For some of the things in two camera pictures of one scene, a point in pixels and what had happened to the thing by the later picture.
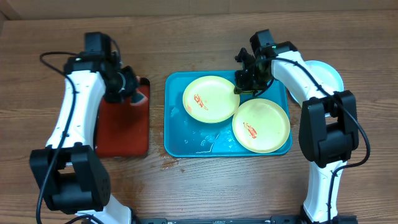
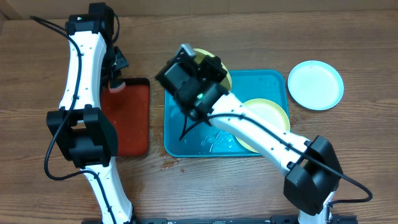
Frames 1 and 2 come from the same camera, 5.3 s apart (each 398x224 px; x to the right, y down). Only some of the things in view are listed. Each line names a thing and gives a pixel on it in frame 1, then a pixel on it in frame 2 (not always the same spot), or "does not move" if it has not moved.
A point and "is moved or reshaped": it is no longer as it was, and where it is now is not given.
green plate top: [211, 99] is moved or reshaped
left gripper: [129, 74] to [123, 63]
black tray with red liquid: [122, 129] does not move
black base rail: [233, 219] does not move
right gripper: [246, 88] to [208, 70]
